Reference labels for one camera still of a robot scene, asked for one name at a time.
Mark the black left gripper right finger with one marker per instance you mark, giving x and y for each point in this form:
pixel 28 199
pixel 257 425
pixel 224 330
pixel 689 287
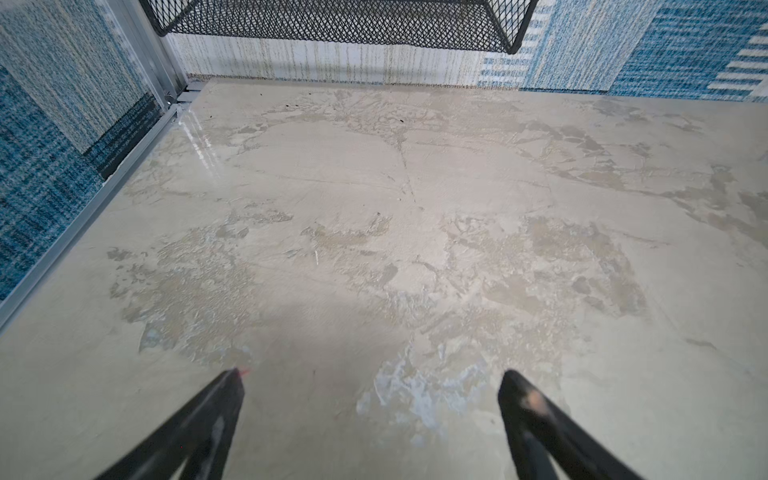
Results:
pixel 540 435

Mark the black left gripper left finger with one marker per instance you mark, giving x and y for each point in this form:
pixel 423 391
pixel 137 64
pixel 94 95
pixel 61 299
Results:
pixel 194 442

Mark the black mesh shelf rack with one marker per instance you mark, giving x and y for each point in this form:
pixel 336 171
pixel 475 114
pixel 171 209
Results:
pixel 464 25

